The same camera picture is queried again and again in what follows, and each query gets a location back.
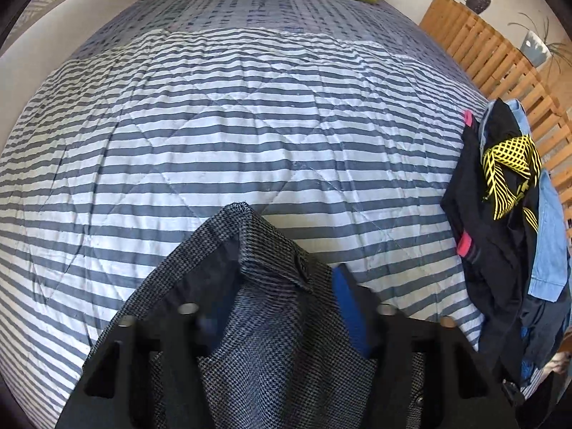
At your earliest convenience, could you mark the wooden slatted headboard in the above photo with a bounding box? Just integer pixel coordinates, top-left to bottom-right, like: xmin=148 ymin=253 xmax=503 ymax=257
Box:
xmin=420 ymin=0 xmax=571 ymax=231

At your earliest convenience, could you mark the light blue shirt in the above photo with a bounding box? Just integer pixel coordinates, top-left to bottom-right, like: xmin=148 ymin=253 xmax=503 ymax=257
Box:
xmin=477 ymin=99 xmax=571 ymax=303

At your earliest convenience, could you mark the potted plant in blue pot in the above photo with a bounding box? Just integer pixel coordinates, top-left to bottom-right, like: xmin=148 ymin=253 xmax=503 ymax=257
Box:
xmin=507 ymin=12 xmax=571 ymax=71

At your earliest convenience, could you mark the dark blue garment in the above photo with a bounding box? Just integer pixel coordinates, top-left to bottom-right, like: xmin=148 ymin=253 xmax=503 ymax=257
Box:
xmin=521 ymin=285 xmax=571 ymax=399

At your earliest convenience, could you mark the blue white striped quilt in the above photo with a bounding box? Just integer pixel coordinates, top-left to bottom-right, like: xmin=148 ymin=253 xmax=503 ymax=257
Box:
xmin=1 ymin=0 xmax=487 ymax=428

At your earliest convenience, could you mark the black yellow mesh garment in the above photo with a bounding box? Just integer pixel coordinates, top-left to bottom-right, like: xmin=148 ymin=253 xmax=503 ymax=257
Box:
xmin=441 ymin=99 xmax=542 ymax=384

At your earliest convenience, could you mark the grey checked button jacket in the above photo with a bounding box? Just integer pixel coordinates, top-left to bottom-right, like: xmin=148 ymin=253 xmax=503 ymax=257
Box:
xmin=90 ymin=202 xmax=375 ymax=428

